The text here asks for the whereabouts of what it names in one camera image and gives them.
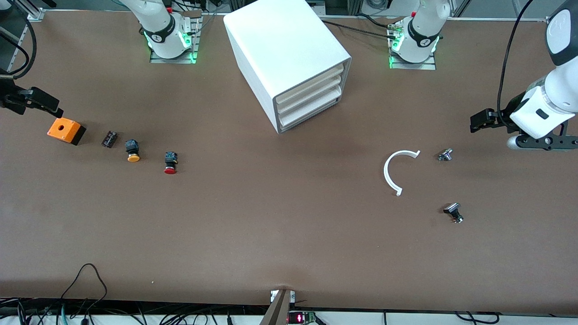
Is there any large white cabinet drawer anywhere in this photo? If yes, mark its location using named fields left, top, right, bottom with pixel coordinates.
left=278, top=87, right=343, bottom=129

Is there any yellow push button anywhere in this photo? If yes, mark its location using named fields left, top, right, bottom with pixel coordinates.
left=125, top=139, right=141, bottom=163

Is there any orange box with hole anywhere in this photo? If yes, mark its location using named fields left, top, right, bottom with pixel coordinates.
left=47, top=116, right=87, bottom=146

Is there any white curved plastic arc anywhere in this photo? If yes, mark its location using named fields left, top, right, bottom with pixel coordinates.
left=383, top=149, right=421, bottom=197

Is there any circuit board with red display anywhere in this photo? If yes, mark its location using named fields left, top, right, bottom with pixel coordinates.
left=287, top=311, right=317, bottom=325

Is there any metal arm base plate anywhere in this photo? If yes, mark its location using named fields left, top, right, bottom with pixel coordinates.
left=388, top=23, right=437, bottom=70
left=149, top=16, right=200, bottom=64

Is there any black headed metal switch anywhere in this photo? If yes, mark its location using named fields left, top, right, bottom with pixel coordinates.
left=443, top=203, right=464, bottom=224

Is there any black base power cable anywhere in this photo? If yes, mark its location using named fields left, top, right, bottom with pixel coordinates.
left=322, top=14, right=398, bottom=39

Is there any black looped cable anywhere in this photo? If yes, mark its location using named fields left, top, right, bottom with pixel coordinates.
left=60, top=263, right=109, bottom=312

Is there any tangled black cable bundle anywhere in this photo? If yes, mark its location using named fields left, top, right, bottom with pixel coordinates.
left=0, top=296, right=271, bottom=325

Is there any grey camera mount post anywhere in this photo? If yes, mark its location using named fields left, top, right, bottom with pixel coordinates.
left=259, top=289, right=292, bottom=325

